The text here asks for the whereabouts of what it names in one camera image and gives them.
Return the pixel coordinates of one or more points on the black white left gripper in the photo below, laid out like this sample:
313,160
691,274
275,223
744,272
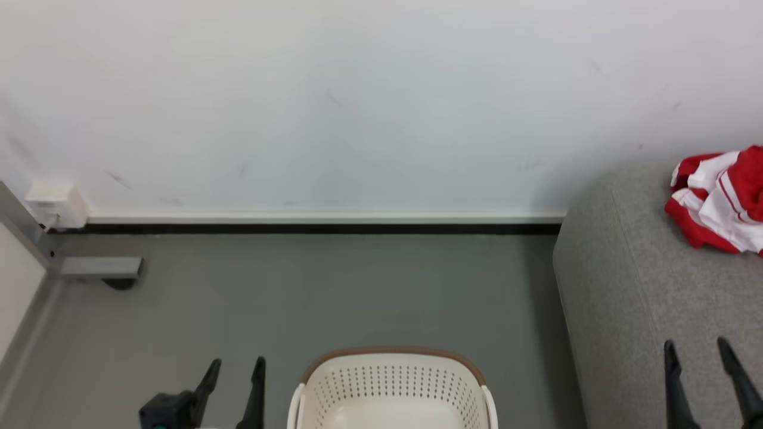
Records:
170,411

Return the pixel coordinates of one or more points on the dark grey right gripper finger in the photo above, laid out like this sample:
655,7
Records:
676,399
745,393

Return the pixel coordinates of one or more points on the red and white garment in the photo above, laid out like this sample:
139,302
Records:
721,202

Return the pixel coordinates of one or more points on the cream perforated laundry basket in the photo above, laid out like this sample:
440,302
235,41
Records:
393,387

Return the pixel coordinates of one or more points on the grey fabric sofa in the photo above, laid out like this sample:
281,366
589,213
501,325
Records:
626,298

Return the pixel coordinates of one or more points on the black partition foot pad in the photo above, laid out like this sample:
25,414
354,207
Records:
119,283

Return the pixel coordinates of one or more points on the black and white baseboard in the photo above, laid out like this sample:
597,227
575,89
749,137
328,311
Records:
322,223

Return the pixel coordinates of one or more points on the grey metal frame foot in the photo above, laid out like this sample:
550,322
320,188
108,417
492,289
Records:
101,267

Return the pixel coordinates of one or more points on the white wall socket box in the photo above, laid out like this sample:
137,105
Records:
56,199

